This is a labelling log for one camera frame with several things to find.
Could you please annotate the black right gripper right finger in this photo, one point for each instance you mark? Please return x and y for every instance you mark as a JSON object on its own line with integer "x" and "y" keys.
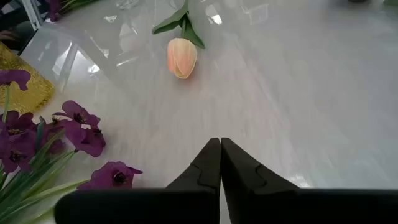
{"x": 264, "y": 202}

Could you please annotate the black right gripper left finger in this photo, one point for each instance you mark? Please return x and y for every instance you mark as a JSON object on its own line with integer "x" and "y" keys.
{"x": 186, "y": 202}

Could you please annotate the large purple flower spray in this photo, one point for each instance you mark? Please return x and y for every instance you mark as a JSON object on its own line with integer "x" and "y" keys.
{"x": 84, "y": 137}

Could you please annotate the peach tulip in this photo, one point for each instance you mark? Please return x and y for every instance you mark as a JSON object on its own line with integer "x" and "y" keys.
{"x": 182, "y": 57}

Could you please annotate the yellow embossed glass vase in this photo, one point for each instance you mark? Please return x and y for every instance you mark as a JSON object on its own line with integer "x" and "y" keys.
{"x": 28, "y": 90}

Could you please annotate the small purple flower spray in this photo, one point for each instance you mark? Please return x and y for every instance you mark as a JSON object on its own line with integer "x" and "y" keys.
{"x": 54, "y": 9}

